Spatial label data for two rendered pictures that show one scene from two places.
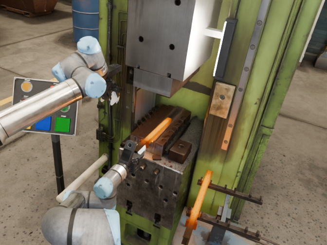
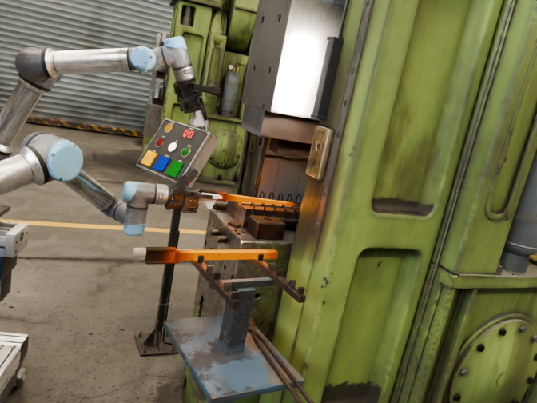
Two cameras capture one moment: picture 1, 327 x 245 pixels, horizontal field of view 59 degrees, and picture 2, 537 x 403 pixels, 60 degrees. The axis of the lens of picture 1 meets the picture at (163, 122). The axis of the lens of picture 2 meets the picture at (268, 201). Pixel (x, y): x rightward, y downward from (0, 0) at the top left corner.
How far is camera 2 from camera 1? 1.30 m
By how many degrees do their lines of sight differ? 43
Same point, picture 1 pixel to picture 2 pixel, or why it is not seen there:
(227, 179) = (313, 295)
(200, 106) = not seen: hidden behind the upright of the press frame
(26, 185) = not seen: hidden behind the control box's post
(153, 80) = (253, 116)
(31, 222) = (132, 323)
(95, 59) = (173, 53)
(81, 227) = (40, 137)
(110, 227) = (55, 143)
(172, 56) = (268, 81)
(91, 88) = (133, 53)
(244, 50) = (345, 77)
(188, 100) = not seen: hidden behind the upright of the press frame
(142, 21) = (257, 47)
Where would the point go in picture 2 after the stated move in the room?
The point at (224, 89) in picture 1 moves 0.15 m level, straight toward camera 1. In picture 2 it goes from (320, 133) to (284, 129)
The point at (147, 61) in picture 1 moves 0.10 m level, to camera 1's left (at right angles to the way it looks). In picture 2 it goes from (252, 94) to (236, 90)
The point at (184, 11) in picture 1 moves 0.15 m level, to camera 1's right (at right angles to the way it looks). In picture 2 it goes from (281, 26) to (315, 29)
